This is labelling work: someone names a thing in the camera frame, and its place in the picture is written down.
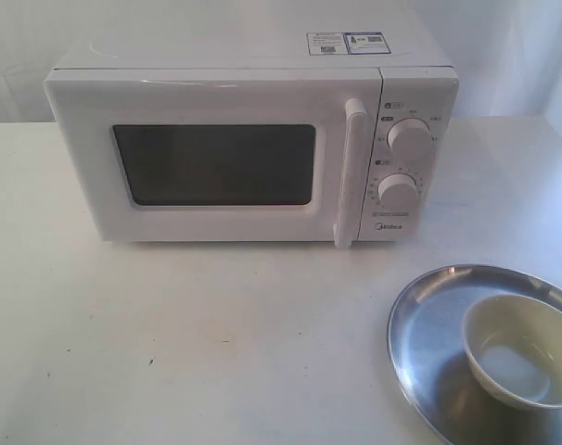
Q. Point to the white microwave door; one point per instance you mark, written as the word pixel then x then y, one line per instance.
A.
pixel 220 155

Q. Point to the cream ceramic bowl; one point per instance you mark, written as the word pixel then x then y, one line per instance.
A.
pixel 513 345

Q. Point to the white microwave oven body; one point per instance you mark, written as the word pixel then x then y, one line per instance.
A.
pixel 415 85

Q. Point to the lower white control knob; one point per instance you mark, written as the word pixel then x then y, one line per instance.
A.
pixel 398 192

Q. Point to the white control knob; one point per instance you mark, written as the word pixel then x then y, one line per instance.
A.
pixel 409 138
pixel 398 192

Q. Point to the upper white control knob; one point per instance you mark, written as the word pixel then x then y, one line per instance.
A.
pixel 409 138

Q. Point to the blue white label sticker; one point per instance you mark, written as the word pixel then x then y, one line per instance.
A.
pixel 347 44

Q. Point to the round stainless steel tray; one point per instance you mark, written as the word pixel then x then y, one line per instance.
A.
pixel 425 345

